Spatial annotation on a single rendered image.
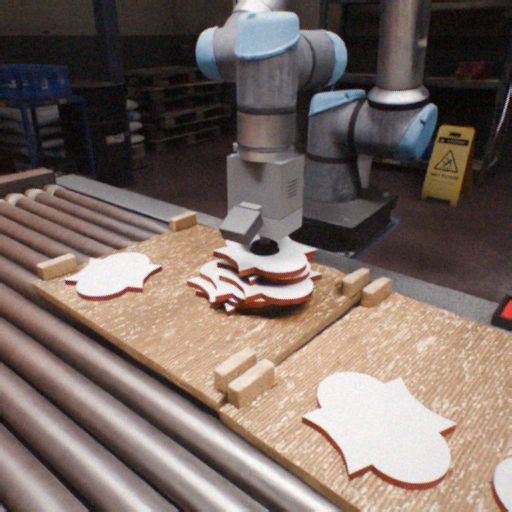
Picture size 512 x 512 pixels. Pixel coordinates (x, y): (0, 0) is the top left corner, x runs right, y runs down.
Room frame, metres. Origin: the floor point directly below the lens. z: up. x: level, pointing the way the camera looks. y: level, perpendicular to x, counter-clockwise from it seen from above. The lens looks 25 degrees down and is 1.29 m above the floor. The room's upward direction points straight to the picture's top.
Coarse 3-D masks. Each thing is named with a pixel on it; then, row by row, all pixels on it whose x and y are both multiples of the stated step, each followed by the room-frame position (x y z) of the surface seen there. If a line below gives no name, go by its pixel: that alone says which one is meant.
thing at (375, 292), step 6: (378, 282) 0.60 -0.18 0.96; (384, 282) 0.61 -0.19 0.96; (366, 288) 0.59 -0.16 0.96; (372, 288) 0.59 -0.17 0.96; (378, 288) 0.59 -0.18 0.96; (384, 288) 0.60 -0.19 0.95; (366, 294) 0.58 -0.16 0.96; (372, 294) 0.58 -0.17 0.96; (378, 294) 0.59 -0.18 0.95; (384, 294) 0.60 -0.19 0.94; (366, 300) 0.58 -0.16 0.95; (372, 300) 0.57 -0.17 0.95; (378, 300) 0.59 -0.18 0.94; (366, 306) 0.58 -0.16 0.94
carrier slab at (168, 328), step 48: (192, 240) 0.82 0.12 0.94; (48, 288) 0.63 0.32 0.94; (144, 288) 0.63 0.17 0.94; (192, 288) 0.63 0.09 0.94; (336, 288) 0.63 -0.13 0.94; (144, 336) 0.51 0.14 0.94; (192, 336) 0.51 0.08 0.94; (240, 336) 0.51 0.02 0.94; (288, 336) 0.51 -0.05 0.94; (192, 384) 0.42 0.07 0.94
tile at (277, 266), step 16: (288, 240) 0.65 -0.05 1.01; (224, 256) 0.61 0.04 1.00; (240, 256) 0.60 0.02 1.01; (256, 256) 0.60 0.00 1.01; (272, 256) 0.60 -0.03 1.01; (288, 256) 0.60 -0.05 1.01; (304, 256) 0.60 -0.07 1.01; (240, 272) 0.56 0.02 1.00; (256, 272) 0.56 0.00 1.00; (272, 272) 0.55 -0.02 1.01; (288, 272) 0.55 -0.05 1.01
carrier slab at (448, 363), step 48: (336, 336) 0.51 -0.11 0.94; (384, 336) 0.51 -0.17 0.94; (432, 336) 0.51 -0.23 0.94; (480, 336) 0.51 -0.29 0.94; (288, 384) 0.42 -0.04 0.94; (432, 384) 0.42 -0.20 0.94; (480, 384) 0.42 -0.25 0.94; (240, 432) 0.36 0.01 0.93; (288, 432) 0.35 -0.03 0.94; (480, 432) 0.35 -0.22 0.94; (336, 480) 0.29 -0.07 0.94; (480, 480) 0.29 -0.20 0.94
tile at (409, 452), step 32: (320, 384) 0.40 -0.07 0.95; (352, 384) 0.40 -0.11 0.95; (384, 384) 0.40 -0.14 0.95; (320, 416) 0.36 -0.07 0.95; (352, 416) 0.36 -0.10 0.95; (384, 416) 0.36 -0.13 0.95; (416, 416) 0.36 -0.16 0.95; (352, 448) 0.32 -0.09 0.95; (384, 448) 0.32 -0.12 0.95; (416, 448) 0.32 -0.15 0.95; (384, 480) 0.29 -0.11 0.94; (416, 480) 0.28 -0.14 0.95
